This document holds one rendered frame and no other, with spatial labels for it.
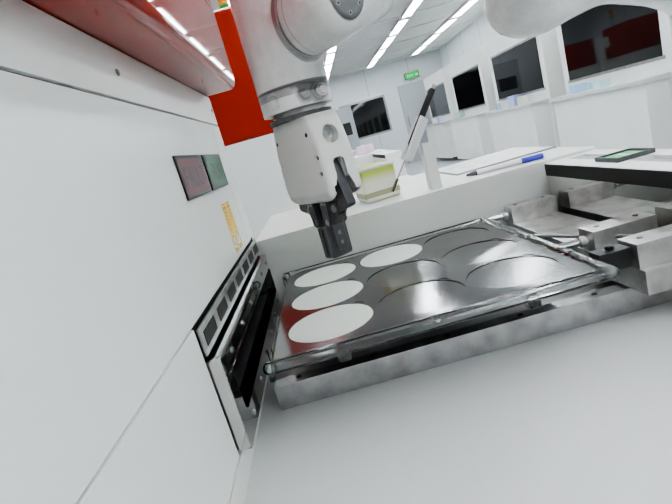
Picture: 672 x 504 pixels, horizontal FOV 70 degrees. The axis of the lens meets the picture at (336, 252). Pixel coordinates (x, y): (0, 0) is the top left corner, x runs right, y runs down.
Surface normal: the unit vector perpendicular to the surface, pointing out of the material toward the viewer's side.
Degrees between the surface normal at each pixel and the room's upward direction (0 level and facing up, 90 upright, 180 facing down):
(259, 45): 92
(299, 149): 90
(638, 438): 0
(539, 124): 90
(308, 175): 93
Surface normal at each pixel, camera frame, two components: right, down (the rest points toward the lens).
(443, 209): 0.05, 0.21
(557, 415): -0.26, -0.94
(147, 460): 0.96, -0.27
